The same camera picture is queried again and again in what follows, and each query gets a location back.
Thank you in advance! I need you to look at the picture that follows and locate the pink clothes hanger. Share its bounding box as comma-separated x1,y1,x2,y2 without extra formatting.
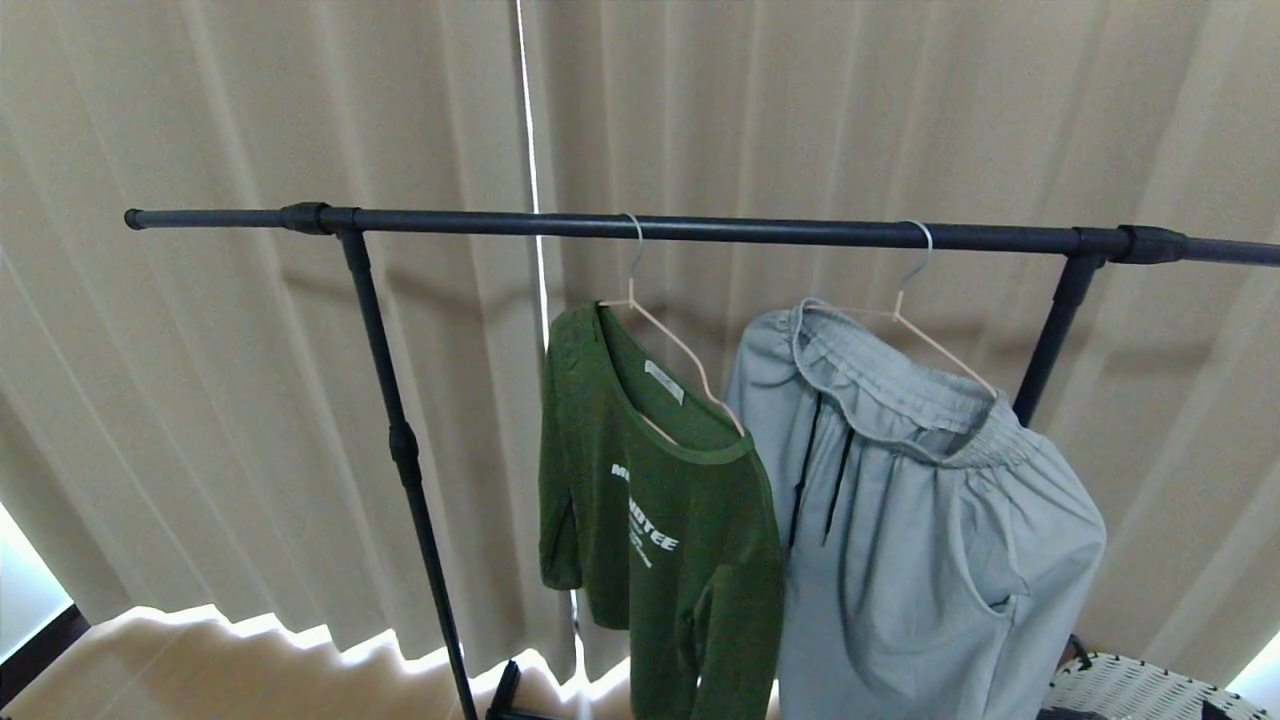
598,213,747,446
805,220,1001,401

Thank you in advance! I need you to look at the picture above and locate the green long-sleeved shirt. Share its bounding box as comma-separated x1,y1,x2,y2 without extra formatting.
538,302,787,720

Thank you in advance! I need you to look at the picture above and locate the pale blue garment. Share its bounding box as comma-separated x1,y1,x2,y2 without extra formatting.
722,298,1108,720

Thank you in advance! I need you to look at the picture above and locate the black clothes rack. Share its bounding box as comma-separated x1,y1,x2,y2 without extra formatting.
123,202,1280,720

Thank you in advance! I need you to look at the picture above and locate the white laundry basket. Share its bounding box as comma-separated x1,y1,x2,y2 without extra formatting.
1035,635,1273,720

